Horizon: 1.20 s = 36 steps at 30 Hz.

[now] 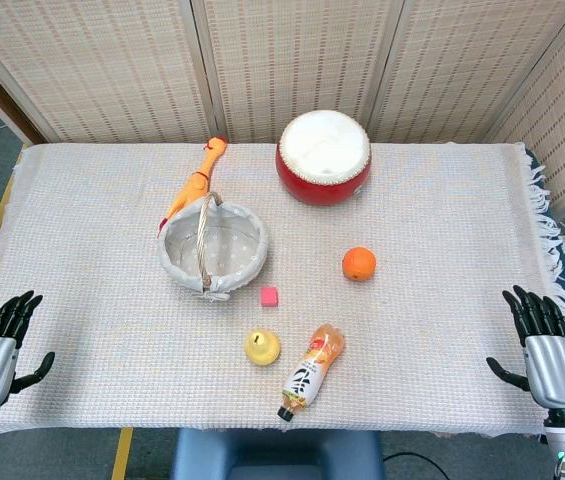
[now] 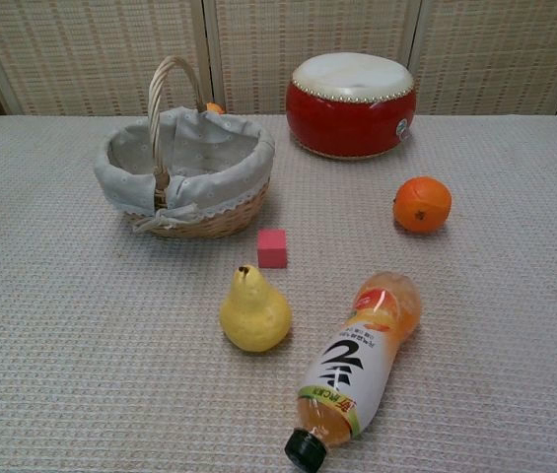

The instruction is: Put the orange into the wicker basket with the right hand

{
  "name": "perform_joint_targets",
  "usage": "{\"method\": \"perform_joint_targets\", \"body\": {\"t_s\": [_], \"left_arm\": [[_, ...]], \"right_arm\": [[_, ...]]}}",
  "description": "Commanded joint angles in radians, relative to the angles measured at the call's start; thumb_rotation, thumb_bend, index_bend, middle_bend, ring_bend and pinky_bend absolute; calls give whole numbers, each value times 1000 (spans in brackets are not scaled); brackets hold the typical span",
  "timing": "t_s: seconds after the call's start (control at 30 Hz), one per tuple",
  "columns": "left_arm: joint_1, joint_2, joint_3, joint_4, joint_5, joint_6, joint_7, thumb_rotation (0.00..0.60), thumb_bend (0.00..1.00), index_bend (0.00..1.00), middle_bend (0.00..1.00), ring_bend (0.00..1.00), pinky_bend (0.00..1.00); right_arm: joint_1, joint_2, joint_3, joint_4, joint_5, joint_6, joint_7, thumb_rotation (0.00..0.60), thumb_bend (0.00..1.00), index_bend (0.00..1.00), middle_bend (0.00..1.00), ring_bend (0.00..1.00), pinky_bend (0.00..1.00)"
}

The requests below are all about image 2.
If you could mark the orange fruit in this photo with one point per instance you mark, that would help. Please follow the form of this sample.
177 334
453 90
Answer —
422 204

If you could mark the bamboo folding screen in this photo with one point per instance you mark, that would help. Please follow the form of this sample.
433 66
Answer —
86 54

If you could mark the wicker basket with cloth lining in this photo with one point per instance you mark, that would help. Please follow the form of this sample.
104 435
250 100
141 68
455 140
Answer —
219 162

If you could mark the white textured tablecloth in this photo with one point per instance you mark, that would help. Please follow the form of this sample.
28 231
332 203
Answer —
61 320

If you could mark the red drum with white skin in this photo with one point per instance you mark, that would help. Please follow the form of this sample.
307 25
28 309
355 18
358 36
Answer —
352 123

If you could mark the small orange object behind basket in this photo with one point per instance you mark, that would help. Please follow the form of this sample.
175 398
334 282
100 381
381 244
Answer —
215 107

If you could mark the yellow pear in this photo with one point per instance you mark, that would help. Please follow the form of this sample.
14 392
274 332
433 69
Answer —
254 315

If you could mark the pink foam cube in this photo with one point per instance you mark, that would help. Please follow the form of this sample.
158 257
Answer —
272 249

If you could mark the orange juice bottle black cap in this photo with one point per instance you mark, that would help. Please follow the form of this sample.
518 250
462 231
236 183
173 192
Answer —
352 364

